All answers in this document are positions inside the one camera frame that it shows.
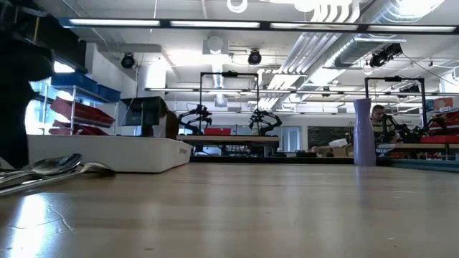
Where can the metal shelf rack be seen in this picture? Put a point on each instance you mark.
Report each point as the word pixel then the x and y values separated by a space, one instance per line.
pixel 74 107

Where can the black ceiling spotlight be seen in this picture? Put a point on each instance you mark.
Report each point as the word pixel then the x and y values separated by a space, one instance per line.
pixel 385 54

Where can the colourful printed box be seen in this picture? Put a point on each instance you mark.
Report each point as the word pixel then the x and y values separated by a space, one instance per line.
pixel 441 103

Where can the white box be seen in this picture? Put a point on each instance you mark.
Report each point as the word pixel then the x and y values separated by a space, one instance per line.
pixel 339 142

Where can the black ceiling camera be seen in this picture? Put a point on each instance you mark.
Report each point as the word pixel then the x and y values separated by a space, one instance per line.
pixel 254 57
pixel 128 61

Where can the red storage bin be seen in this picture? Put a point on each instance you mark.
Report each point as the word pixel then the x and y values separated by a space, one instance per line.
pixel 71 130
pixel 89 114

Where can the red machine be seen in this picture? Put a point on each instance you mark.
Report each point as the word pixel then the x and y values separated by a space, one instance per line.
pixel 448 122

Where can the black computer monitor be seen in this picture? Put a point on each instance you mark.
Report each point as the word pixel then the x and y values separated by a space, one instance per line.
pixel 141 111

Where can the black background robot arm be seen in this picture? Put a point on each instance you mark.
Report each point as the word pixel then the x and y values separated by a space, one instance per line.
pixel 259 116
pixel 405 130
pixel 201 112

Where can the blue storage bin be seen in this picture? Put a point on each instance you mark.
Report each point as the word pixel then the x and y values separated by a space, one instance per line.
pixel 107 93
pixel 75 80

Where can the lilac vase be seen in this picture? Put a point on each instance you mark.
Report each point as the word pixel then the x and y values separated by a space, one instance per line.
pixel 364 136

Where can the person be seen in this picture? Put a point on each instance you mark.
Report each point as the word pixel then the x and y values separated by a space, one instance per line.
pixel 171 125
pixel 376 116
pixel 315 148

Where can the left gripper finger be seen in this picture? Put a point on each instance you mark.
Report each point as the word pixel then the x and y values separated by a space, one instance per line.
pixel 12 136

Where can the long ceiling light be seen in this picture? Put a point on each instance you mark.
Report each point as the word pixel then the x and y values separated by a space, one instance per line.
pixel 412 28
pixel 215 24
pixel 114 22

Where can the red tray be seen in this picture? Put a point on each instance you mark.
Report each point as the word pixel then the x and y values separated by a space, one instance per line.
pixel 439 139

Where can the cardboard box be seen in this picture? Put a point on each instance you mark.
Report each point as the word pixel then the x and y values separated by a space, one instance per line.
pixel 342 150

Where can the small red bin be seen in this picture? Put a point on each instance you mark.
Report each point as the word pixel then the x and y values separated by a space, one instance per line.
pixel 217 131

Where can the white plastic cutlery tray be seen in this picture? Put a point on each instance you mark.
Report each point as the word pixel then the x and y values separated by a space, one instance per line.
pixel 125 152

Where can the silver ventilation duct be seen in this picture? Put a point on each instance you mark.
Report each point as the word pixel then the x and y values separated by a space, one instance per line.
pixel 358 50

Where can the wooden background table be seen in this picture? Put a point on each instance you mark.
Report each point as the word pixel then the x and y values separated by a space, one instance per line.
pixel 412 145

